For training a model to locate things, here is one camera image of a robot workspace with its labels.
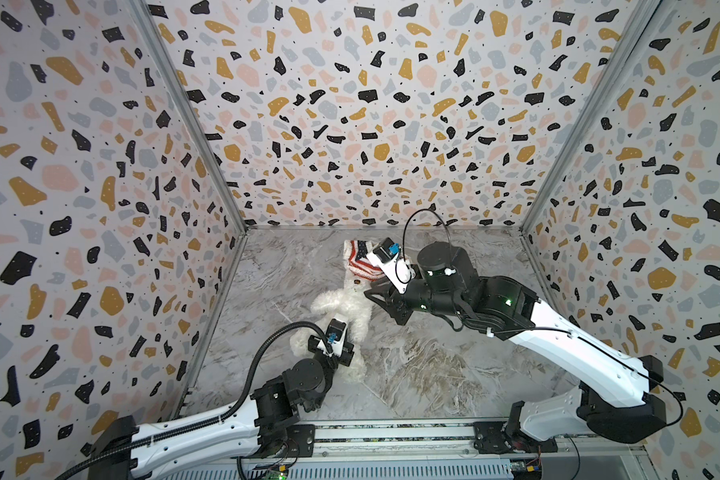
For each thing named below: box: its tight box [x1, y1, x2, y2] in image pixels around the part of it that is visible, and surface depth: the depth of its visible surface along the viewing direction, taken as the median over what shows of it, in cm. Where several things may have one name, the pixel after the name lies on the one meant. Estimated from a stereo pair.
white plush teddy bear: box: [290, 240, 374, 383], surface depth 68 cm
